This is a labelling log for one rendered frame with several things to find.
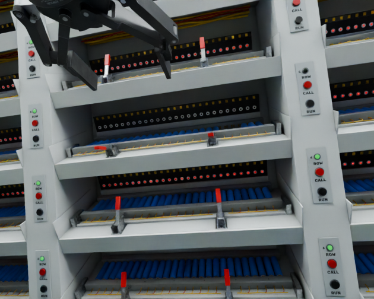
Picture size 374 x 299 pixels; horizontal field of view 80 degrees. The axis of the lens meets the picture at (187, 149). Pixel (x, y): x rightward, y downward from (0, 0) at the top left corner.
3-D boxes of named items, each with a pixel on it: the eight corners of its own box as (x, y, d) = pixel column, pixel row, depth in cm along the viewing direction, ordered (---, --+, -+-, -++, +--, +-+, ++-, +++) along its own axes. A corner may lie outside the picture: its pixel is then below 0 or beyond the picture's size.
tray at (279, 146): (292, 157, 52) (291, 117, 50) (59, 180, 61) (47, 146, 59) (271, 136, 71) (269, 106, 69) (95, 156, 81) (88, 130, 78)
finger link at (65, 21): (73, 18, 25) (59, 12, 24) (65, 72, 34) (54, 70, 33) (76, -10, 26) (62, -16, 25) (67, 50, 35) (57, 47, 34)
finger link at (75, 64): (71, 66, 33) (66, 67, 34) (97, 91, 40) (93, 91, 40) (72, 50, 34) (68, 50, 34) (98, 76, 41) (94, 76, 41)
